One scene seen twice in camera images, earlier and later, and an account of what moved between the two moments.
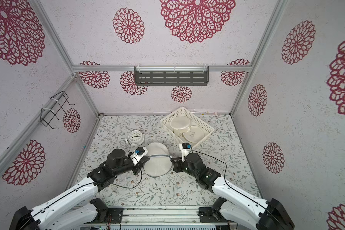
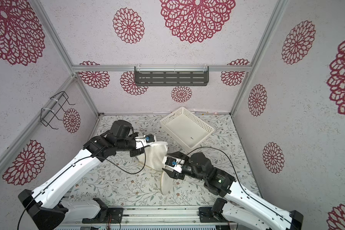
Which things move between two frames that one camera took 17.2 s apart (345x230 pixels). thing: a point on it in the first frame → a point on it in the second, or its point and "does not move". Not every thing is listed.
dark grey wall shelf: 171,75 does not move
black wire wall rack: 47,115 does not move
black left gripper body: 135,168 → 129,145
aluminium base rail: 159,218 does not move
